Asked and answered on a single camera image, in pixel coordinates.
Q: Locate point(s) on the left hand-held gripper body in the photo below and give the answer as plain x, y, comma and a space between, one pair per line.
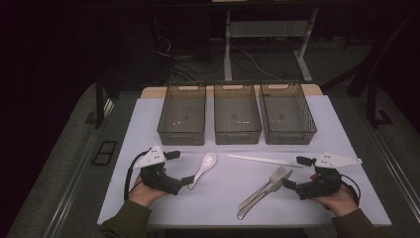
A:
158, 180

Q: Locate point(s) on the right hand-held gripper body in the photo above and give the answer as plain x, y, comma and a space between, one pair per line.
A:
318, 188

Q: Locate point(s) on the metal fork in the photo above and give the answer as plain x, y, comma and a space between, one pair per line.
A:
278, 174

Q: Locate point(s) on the smoky clear plastic basket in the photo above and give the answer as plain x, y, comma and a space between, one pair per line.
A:
287, 114
236, 114
183, 114

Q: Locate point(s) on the person's left hand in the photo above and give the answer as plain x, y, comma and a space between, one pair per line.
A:
143, 195

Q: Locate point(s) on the person's right hand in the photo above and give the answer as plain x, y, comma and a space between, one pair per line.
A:
340, 203

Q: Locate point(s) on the white table mat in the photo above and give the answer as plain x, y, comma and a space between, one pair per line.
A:
224, 198

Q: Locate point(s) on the black diagonal stand bar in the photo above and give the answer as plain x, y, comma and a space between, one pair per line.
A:
369, 64

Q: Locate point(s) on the black stand post with foot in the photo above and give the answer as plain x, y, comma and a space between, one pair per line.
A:
372, 105

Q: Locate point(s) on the black metal stand post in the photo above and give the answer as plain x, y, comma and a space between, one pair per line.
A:
99, 105

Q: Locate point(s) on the white metal stand frame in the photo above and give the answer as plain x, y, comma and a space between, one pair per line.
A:
227, 49

